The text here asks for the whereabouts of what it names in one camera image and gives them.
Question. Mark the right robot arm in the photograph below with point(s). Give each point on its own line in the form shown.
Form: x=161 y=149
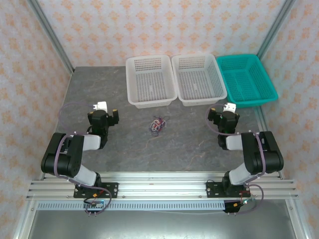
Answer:
x=254 y=154

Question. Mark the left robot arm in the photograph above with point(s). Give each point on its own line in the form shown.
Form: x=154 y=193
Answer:
x=62 y=159

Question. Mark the teal plastic mesh basket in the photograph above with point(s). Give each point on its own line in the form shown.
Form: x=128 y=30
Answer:
x=249 y=102

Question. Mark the white plastic mesh basket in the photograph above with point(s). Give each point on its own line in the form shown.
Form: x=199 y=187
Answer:
x=199 y=100
x=149 y=103

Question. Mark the grey metal panel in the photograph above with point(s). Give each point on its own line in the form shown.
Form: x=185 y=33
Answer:
x=162 y=226

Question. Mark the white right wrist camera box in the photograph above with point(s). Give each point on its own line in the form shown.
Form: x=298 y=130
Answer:
x=229 y=107

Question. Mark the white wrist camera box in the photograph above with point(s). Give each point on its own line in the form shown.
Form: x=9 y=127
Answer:
x=229 y=107
x=101 y=105

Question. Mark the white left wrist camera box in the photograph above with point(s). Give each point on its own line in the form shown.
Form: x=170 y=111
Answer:
x=101 y=105

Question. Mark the aluminium side rail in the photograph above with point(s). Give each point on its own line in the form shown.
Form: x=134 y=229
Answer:
x=260 y=119

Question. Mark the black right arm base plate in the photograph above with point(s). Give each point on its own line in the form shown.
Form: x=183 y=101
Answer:
x=213 y=189

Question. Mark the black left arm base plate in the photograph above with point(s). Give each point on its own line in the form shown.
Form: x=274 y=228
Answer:
x=112 y=189

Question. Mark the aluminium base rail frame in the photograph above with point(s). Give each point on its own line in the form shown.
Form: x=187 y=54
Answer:
x=162 y=184

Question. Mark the aluminium corner post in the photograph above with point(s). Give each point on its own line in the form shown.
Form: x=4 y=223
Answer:
x=49 y=32
x=277 y=25

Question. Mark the aluminium lower frame rail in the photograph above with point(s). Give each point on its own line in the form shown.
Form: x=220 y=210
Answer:
x=298 y=221
x=23 y=224

